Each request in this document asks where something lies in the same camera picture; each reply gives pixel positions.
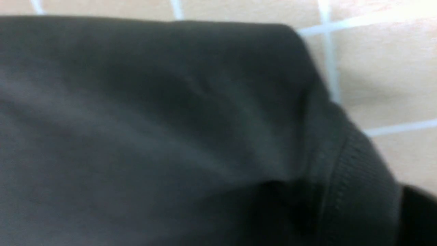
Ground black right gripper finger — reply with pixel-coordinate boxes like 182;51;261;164
398;185;437;246

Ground dark gray long-sleeve shirt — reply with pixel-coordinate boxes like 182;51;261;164
0;16;406;246

